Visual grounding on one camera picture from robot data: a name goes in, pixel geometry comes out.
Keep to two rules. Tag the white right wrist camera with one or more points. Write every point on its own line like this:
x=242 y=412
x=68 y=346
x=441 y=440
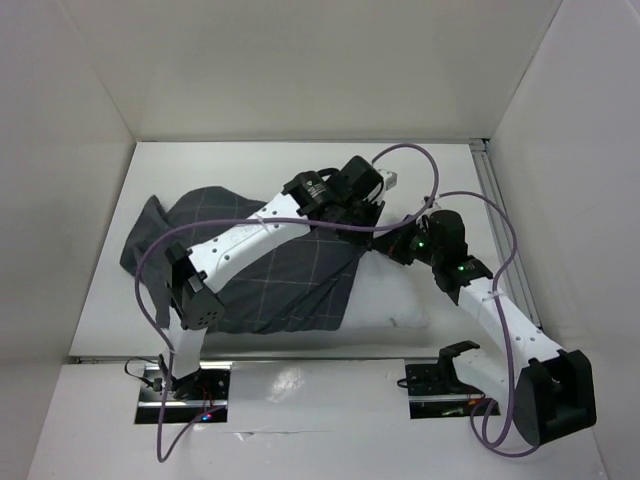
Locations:
x=430 y=206

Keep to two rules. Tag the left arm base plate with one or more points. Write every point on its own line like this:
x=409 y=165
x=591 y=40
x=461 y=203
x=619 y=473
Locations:
x=205 y=398

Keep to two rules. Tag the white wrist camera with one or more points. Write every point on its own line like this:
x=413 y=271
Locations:
x=430 y=206
x=390 y=179

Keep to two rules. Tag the white pillow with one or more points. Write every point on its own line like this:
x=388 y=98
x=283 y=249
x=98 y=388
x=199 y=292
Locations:
x=383 y=295

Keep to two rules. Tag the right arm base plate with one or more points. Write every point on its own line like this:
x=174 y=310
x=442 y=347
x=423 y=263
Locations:
x=429 y=397

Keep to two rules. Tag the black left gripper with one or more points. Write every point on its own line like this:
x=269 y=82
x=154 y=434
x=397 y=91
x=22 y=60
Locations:
x=375 y=208

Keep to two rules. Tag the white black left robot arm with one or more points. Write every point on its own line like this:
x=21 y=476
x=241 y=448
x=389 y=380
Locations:
x=198 y=274

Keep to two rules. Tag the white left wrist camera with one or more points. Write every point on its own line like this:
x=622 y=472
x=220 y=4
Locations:
x=390 y=179

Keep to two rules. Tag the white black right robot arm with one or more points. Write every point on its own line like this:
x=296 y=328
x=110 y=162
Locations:
x=547 y=392

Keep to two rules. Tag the aluminium frame rail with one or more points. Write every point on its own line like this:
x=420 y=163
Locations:
x=513 y=281

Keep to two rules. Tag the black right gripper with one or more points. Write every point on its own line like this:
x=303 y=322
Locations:
x=388 y=242

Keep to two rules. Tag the dark grey checked pillowcase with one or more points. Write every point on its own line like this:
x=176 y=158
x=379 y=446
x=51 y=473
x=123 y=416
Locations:
x=304 y=285

